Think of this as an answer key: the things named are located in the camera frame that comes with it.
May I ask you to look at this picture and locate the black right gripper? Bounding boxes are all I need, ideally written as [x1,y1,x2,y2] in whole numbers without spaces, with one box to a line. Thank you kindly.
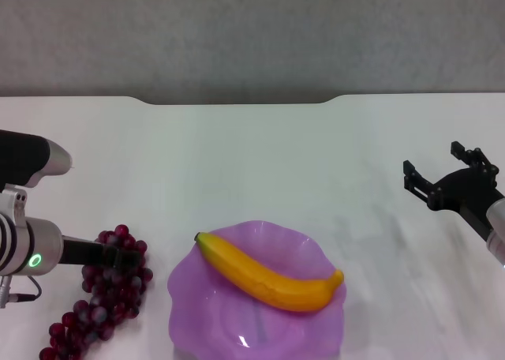
[402,140,505,242]

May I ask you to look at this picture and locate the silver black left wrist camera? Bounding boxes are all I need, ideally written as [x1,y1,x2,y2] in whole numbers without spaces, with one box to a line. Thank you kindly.
[0,129,74,189]

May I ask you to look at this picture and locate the yellow banana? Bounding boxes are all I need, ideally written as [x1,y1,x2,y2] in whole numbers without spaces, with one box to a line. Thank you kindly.
[193,231,346,313]

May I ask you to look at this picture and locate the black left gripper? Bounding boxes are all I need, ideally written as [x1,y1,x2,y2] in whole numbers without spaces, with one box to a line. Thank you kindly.
[60,235,143,271]

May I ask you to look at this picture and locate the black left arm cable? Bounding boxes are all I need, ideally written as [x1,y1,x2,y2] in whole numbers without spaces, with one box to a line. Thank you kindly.
[0,274,43,309]

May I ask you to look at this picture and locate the dark red grape bunch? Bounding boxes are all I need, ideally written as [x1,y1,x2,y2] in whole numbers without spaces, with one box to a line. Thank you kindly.
[38,223,155,360]

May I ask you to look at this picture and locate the purple wavy plastic plate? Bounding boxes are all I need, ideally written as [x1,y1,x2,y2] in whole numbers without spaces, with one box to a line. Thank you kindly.
[167,219,349,360]

